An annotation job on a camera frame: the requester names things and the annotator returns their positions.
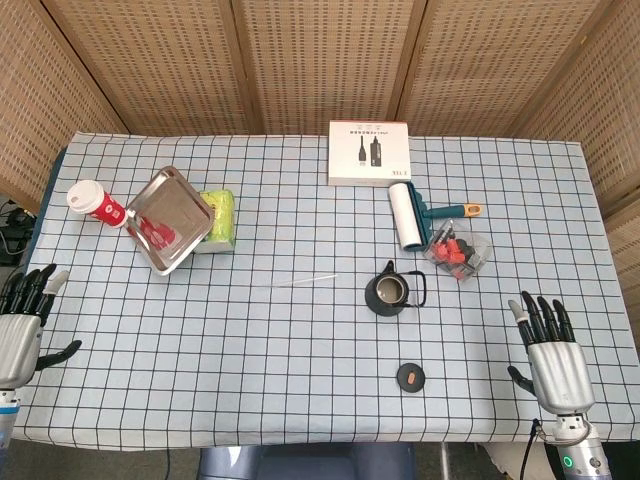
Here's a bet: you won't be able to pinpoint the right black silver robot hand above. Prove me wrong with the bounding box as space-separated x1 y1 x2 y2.
507 291 596 416

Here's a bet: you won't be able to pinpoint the light blue checked tablecloth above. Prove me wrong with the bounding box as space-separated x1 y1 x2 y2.
9 131 640 452

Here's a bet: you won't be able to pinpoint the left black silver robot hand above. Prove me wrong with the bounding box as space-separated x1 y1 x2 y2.
0 263 84 389

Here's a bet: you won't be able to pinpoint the clear box with red parts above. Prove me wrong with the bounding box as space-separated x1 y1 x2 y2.
423 219 492 283

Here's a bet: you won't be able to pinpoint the black cables on floor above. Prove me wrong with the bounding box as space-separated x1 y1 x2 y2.
0 197 40 267

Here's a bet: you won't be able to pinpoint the clear thin plastic straw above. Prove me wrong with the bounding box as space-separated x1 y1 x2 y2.
268 273 339 289

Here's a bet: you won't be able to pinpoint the blue grey chair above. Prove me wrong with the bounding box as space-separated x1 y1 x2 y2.
197 442 416 480

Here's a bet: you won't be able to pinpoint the green white tissue pack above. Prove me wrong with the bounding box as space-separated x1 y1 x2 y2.
192 188 236 255

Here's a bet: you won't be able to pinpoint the white flat product box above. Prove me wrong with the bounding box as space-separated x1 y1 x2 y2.
328 120 413 188

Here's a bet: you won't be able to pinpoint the teal lint roller, orange tip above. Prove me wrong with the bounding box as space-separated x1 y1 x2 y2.
388 181 485 253

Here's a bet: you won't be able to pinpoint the red white paper cup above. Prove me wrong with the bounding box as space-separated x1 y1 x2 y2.
66 179 128 229

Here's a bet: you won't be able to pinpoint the black round lid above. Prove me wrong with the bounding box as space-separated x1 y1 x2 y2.
396 363 427 396

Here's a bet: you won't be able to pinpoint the woven bamboo folding screen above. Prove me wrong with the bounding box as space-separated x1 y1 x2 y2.
0 0 640 296

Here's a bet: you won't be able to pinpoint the square stainless steel tray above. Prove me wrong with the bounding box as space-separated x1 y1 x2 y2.
124 165 217 277

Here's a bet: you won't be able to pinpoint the black cable at right wrist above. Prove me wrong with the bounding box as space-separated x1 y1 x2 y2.
519 418 549 480

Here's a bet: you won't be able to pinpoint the small black kettle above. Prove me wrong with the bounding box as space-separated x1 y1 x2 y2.
363 259 428 319

